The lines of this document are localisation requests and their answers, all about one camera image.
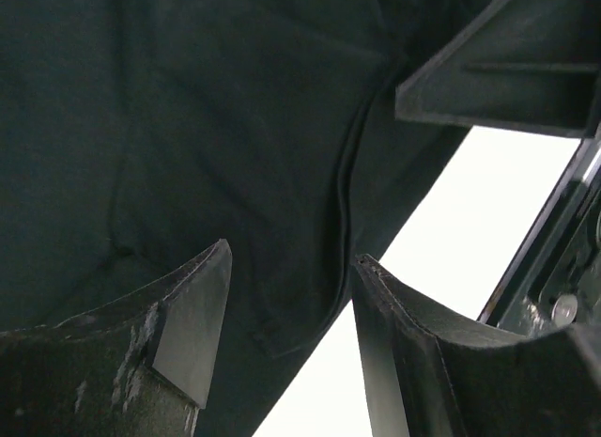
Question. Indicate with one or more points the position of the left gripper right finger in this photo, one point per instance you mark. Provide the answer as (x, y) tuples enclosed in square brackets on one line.
[(429, 371)]

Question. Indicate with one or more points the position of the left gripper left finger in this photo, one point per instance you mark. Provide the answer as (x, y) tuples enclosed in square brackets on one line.
[(141, 365)]

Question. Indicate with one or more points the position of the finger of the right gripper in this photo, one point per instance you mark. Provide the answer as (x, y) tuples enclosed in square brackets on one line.
[(522, 65)]

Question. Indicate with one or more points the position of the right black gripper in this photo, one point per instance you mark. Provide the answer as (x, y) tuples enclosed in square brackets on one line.
[(554, 278)]

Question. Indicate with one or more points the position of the black t-shirt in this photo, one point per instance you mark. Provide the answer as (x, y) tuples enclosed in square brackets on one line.
[(136, 133)]

